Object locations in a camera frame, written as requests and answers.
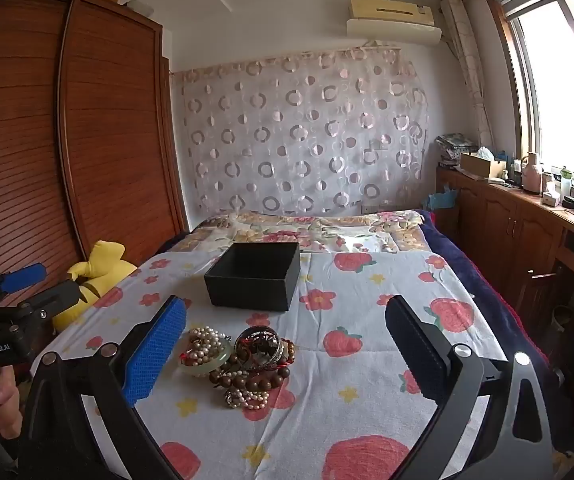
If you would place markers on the black box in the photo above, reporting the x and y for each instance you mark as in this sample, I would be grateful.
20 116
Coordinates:
252 285

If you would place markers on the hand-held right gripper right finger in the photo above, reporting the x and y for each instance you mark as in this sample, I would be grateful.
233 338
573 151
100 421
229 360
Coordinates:
417 355

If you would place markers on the cardboard tissue box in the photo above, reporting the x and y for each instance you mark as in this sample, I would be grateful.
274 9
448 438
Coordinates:
482 164

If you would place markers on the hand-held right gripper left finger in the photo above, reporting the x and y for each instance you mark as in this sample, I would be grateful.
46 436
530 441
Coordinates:
157 350

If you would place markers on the beige floral window curtain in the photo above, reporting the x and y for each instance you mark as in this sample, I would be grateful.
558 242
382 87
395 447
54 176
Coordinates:
469 60

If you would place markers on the yellow plush toy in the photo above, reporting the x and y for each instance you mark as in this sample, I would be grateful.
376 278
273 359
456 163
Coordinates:
97 270

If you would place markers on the wooden sideboard cabinet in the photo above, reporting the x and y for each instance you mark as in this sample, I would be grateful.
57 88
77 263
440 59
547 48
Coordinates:
497 220

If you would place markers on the pile of folded cloths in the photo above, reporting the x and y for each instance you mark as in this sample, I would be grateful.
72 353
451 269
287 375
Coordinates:
454 147

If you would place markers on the dark metallic bangle stack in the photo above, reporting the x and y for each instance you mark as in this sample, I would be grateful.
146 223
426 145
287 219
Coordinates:
259 347

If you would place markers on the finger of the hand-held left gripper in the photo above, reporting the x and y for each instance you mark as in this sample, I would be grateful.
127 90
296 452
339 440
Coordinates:
62 296
22 277

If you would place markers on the circle-patterned sheer curtain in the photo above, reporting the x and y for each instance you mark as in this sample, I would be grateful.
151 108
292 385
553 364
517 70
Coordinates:
297 130

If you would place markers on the small black device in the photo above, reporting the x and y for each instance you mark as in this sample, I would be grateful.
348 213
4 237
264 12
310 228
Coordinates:
572 202

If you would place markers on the pink kettle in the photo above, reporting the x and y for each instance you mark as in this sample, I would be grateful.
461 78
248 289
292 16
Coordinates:
532 175

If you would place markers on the wall air conditioner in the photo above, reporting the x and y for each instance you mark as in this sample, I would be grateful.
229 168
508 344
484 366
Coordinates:
392 20

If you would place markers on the blue paper bag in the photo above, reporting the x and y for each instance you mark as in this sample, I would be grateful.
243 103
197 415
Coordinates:
442 200

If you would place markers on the brown wooden wardrobe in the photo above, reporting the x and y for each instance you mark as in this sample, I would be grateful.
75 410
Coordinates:
97 135

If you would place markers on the wooden chair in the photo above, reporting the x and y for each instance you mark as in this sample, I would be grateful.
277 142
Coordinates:
542 290

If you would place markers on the small white tissue box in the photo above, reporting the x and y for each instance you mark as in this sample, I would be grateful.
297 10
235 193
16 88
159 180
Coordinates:
551 199

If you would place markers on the wood-framed window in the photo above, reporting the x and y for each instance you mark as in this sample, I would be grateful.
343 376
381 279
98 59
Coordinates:
562 75

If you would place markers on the floral rose blanket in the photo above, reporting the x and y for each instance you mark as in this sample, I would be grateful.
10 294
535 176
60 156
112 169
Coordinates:
287 232

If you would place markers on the bottle with green cap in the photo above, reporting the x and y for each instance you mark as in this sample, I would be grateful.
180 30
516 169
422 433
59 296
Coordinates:
566 182

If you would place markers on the wall socket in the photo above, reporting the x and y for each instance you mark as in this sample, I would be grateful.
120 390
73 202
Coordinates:
371 208

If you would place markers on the strawberry print bed sheet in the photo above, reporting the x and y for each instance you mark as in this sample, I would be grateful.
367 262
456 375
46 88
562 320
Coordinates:
347 410

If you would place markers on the pale jade bangle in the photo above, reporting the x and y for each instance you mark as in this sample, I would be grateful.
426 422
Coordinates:
202 369

